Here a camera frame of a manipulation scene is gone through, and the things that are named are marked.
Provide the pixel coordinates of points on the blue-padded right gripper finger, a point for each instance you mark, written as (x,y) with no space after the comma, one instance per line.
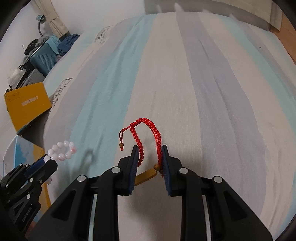
(88,207)
(211,209)

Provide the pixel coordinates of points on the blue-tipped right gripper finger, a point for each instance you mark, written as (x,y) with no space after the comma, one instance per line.
(20,174)

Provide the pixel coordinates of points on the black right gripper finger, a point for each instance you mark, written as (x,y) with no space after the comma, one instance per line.
(35,180)

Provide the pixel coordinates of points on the red cord bracelet gold charm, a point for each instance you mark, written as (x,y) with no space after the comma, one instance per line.
(155,138)

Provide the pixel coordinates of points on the grey suitcase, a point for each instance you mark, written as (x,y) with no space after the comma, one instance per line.
(35,76)

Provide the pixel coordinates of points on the teal suitcase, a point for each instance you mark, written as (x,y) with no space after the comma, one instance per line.
(43,59)

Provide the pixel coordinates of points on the striped bed sheet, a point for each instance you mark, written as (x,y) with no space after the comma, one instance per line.
(221,93)

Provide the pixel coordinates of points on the black bag on suitcase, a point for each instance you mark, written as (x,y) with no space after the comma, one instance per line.
(31,46)

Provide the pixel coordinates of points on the dark blue clothes pile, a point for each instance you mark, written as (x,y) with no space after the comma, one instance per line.
(66,44)

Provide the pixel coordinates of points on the blue desk lamp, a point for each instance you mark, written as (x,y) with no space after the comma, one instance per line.
(43,27)

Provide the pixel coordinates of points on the beige curtain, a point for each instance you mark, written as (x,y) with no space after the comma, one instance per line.
(263,14)

